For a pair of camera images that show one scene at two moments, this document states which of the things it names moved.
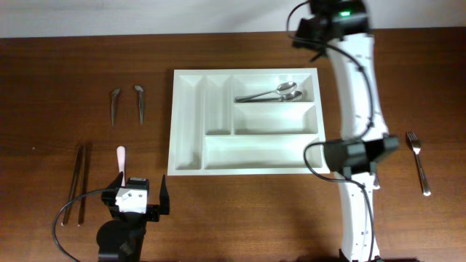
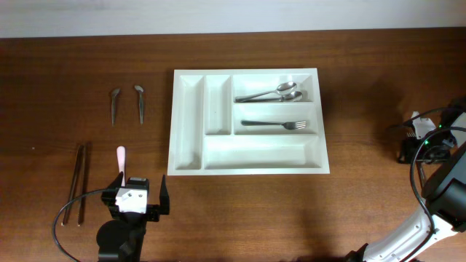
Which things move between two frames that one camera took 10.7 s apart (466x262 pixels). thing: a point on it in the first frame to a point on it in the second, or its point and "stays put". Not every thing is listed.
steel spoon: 288,97 stays put
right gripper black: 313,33 to 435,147
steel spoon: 282,88 stays put
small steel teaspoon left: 113,100 stays put
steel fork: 376,185 to 291,125
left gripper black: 153,209 stays put
